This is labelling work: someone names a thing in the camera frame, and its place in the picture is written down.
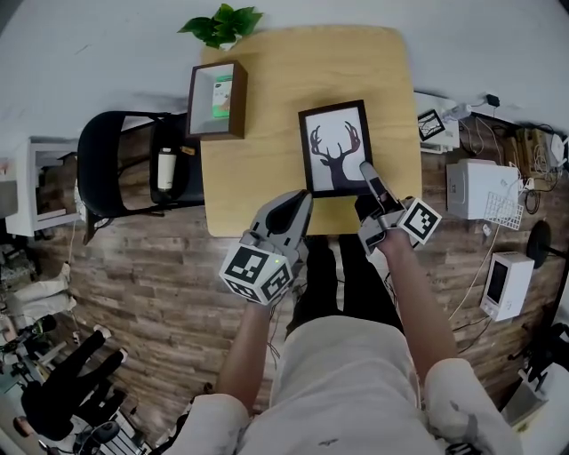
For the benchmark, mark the white bin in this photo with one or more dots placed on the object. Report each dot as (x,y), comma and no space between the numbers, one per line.
(529,400)

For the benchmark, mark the white router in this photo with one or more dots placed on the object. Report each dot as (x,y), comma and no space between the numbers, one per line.
(559,151)

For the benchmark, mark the black power adapter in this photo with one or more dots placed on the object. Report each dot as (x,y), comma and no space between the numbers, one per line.
(492,100)

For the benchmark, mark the light wooden table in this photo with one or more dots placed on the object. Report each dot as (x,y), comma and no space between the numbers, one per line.
(275,89)

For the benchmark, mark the white cabinet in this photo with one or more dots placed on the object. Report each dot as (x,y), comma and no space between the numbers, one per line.
(22,191)

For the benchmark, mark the white printer box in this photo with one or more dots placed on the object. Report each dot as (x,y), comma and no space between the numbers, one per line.
(475,186)

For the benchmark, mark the white flat box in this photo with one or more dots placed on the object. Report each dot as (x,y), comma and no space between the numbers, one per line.
(451,135)

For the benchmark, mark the white bags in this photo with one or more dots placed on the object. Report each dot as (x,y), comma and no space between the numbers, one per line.
(40,293)

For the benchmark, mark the small brown tag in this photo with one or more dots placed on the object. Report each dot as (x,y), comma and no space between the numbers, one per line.
(188,150)

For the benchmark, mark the person's left forearm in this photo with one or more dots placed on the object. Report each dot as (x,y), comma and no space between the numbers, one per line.
(244,355)

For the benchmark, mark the white small appliance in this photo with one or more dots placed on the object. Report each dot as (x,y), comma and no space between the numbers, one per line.
(515,289)

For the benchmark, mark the small black picture frame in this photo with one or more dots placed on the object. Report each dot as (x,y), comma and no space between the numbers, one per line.
(431,124)

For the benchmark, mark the black round stand base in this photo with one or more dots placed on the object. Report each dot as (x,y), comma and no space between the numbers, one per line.
(539,244)

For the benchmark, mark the green leafy plant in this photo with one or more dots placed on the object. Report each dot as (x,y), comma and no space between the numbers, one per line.
(226,24)

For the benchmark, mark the black deer picture frame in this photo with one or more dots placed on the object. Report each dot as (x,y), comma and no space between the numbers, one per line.
(331,133)

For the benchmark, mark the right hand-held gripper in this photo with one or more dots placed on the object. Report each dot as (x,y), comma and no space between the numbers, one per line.
(418,220)

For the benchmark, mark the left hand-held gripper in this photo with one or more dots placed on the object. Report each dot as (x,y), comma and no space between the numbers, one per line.
(255,271)

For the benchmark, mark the green and white packet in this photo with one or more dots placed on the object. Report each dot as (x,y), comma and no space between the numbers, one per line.
(222,95)

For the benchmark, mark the brown wooden shadow box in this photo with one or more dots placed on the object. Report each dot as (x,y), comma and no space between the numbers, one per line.
(238,102)

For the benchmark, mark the person's beige shirt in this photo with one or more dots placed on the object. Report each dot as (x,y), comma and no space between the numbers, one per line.
(347,391)

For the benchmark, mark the white bottle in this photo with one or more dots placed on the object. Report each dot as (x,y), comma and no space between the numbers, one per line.
(166,171)

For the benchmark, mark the person's black trousers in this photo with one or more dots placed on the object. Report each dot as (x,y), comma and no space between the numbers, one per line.
(320,275)

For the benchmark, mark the person's right forearm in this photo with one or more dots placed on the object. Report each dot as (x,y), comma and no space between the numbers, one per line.
(422,311)

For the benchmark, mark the black chair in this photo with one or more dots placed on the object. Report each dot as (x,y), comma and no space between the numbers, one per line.
(98,169)

